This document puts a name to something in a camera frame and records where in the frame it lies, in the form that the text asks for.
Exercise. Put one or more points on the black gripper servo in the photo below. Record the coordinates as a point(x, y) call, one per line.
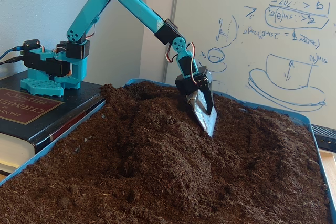
point(188, 83)

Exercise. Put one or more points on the brown soil heap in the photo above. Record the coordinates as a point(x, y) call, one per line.
point(157, 176)

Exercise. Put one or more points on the teal robot arm with base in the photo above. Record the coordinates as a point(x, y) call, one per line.
point(89, 14)

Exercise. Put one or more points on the whiteboard with blue sketches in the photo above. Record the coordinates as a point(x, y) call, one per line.
point(275, 51)

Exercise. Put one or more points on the blue plastic tray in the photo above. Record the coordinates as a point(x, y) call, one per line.
point(302, 117)

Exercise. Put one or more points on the black chemistry physics handbook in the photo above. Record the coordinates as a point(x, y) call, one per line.
point(86, 100)

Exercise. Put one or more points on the perforated black electronics box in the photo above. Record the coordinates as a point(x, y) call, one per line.
point(325, 137)

